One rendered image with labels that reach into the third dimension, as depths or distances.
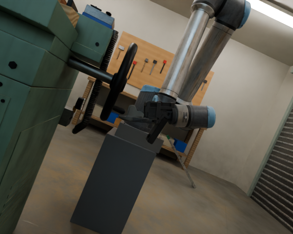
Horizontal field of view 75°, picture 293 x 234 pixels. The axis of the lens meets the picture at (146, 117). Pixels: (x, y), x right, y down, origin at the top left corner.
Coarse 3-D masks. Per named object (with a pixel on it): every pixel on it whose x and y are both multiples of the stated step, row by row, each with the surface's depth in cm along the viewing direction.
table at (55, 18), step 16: (0, 0) 37; (16, 0) 38; (32, 0) 38; (48, 0) 39; (16, 16) 42; (32, 16) 38; (48, 16) 39; (64, 16) 45; (64, 32) 49; (80, 48) 60; (96, 64) 69
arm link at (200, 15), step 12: (204, 0) 85; (216, 0) 85; (192, 12) 90; (204, 12) 86; (192, 24) 86; (204, 24) 87; (192, 36) 85; (180, 48) 86; (192, 48) 86; (180, 60) 85; (168, 72) 87; (180, 72) 85; (168, 84) 85; (180, 84) 86; (156, 96) 85; (168, 96) 84
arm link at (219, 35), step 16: (224, 0) 86; (240, 0) 87; (224, 16) 90; (240, 16) 88; (208, 32) 98; (224, 32) 92; (208, 48) 97; (192, 64) 105; (208, 64) 101; (192, 80) 106; (192, 96) 112
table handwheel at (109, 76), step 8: (128, 48) 58; (136, 48) 60; (128, 56) 56; (72, 64) 63; (80, 64) 64; (88, 64) 65; (128, 64) 55; (88, 72) 65; (96, 72) 65; (104, 72) 65; (120, 72) 54; (104, 80) 66; (112, 80) 65; (120, 80) 54; (112, 88) 55; (120, 88) 55; (112, 96) 55; (104, 104) 58; (112, 104) 57; (104, 112) 59; (104, 120) 64
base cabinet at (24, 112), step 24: (0, 96) 42; (24, 96) 43; (48, 96) 58; (0, 120) 43; (24, 120) 47; (48, 120) 68; (0, 144) 44; (24, 144) 54; (48, 144) 86; (0, 168) 45; (24, 168) 63; (0, 192) 51; (24, 192) 77; (0, 216) 60
